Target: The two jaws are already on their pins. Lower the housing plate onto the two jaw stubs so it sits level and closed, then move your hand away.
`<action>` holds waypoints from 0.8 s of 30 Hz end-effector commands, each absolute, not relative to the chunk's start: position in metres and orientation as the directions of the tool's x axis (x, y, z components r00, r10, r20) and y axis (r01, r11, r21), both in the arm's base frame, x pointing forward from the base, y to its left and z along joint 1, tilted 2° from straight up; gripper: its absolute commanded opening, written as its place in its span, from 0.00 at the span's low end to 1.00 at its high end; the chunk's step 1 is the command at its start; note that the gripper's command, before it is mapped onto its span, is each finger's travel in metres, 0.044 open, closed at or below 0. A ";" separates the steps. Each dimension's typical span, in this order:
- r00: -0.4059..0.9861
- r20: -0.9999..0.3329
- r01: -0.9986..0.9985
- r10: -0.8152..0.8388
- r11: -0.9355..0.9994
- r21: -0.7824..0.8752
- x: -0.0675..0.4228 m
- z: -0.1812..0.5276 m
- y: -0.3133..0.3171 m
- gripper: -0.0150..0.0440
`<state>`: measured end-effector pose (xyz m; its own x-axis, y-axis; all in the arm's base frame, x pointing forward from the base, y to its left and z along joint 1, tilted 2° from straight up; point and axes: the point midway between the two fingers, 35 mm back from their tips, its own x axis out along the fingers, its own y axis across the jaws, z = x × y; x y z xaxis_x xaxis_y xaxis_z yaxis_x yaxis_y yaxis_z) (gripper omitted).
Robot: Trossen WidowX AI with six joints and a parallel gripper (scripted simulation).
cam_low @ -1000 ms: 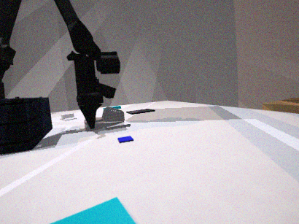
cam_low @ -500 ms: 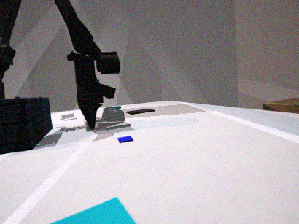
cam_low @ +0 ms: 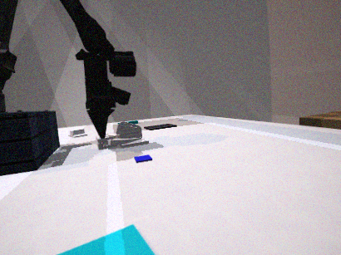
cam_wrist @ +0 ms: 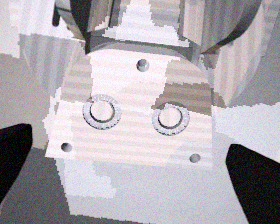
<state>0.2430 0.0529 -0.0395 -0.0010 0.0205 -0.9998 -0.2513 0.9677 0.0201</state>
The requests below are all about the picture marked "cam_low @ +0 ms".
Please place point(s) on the blue flat rectangular plate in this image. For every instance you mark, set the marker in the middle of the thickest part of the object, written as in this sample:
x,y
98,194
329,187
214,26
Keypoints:
x,y
143,158

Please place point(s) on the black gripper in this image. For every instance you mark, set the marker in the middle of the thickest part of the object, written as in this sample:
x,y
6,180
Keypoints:
x,y
99,102

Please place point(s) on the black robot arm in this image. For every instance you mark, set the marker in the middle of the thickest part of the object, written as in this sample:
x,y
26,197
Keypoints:
x,y
93,37

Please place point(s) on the cyan flat rectangular plate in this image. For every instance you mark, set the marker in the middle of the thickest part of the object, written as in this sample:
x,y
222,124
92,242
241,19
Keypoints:
x,y
126,241

